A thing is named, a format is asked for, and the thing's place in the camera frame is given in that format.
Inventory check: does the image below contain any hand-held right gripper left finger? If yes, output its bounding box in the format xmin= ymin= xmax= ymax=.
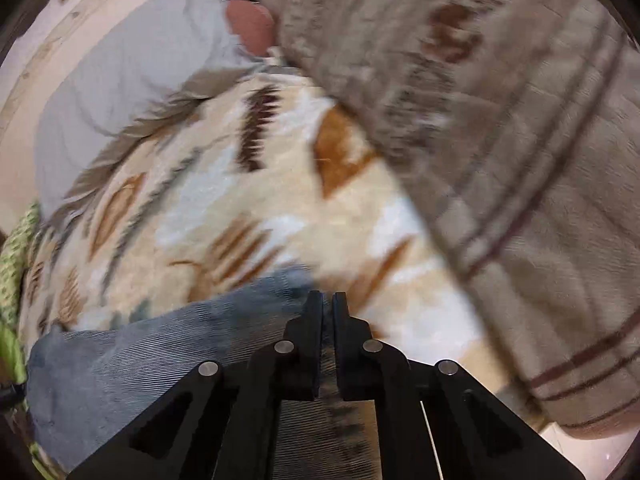
xmin=67 ymin=291 xmax=324 ymax=480

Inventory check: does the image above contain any leaf print blanket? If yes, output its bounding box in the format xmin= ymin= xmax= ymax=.
xmin=20 ymin=72 xmax=501 ymax=411

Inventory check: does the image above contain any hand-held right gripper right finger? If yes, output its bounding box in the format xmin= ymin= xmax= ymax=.
xmin=333 ymin=292 xmax=587 ymax=480

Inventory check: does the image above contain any grey pillow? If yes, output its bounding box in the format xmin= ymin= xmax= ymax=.
xmin=32 ymin=0 xmax=278 ymax=221

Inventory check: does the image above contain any brown striped quilt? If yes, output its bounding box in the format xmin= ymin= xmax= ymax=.
xmin=272 ymin=0 xmax=640 ymax=442

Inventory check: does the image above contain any green patterned cushion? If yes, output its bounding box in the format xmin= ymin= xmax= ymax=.
xmin=0 ymin=202 xmax=42 ymax=331

